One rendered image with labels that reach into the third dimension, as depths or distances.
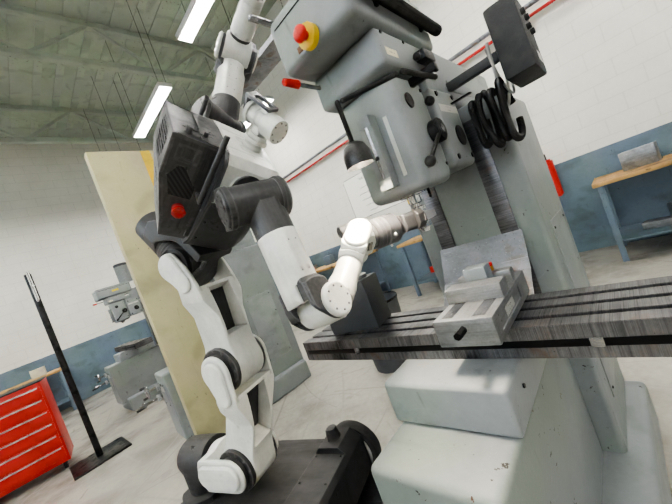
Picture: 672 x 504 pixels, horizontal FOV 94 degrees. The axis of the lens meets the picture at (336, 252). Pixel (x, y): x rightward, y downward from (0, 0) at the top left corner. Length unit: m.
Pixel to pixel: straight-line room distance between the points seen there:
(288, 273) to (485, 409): 0.55
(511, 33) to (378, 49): 0.40
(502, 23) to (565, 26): 4.13
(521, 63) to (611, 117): 4.00
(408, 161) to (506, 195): 0.50
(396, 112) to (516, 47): 0.39
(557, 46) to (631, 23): 0.65
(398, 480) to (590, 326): 0.54
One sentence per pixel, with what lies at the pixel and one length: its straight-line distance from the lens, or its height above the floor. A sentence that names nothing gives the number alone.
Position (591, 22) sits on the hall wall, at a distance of 5.27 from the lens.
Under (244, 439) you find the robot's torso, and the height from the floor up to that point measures 0.78.
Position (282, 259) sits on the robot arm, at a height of 1.26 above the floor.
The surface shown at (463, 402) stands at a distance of 0.89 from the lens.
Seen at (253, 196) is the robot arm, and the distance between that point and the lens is 0.70.
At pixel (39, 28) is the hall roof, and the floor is 6.18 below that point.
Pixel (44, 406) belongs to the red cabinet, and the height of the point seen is 0.73.
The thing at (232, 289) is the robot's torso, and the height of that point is 1.23.
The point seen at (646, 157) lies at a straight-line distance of 4.56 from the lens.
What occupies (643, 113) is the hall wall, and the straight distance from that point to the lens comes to 5.11.
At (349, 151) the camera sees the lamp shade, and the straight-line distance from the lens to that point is 0.80.
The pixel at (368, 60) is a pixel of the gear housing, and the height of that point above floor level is 1.66.
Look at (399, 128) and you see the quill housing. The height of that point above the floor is 1.48.
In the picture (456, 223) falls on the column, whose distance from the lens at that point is 1.37.
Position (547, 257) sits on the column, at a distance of 1.33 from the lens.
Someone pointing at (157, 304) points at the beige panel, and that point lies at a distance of 2.27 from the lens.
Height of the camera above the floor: 1.25
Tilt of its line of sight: 1 degrees down
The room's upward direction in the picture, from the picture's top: 21 degrees counter-clockwise
